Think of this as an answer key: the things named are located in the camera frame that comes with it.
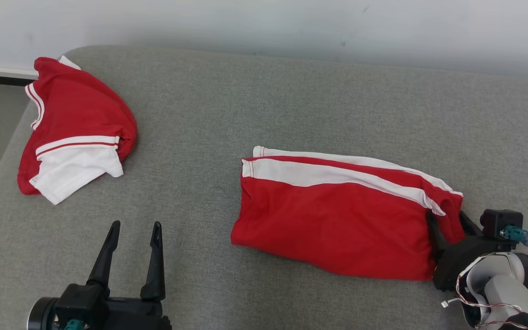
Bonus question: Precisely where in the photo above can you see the thin red white wire bundle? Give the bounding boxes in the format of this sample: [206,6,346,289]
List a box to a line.
[441,254,528,330]

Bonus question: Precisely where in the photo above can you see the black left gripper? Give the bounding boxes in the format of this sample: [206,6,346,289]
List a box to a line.
[86,220,173,330]

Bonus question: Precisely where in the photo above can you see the red jersey with white sleeves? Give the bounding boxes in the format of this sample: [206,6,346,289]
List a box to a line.
[16,55,138,205]

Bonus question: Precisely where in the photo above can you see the red shorts with white stripe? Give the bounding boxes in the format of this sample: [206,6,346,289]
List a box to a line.
[230,146,465,281]

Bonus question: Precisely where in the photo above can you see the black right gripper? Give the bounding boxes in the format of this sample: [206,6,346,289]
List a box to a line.
[427,210,513,292]

